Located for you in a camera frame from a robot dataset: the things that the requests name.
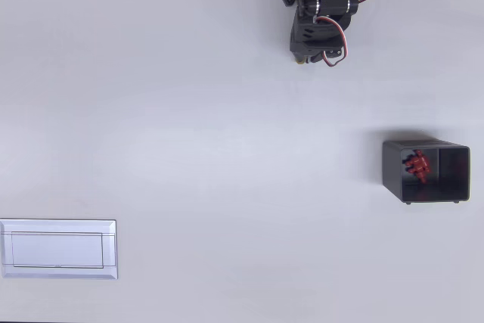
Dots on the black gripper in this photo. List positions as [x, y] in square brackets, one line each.
[311, 53]

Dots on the black plastic box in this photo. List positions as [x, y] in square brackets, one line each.
[391, 171]

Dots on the clear rectangular plastic tray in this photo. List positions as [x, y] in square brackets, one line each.
[56, 249]

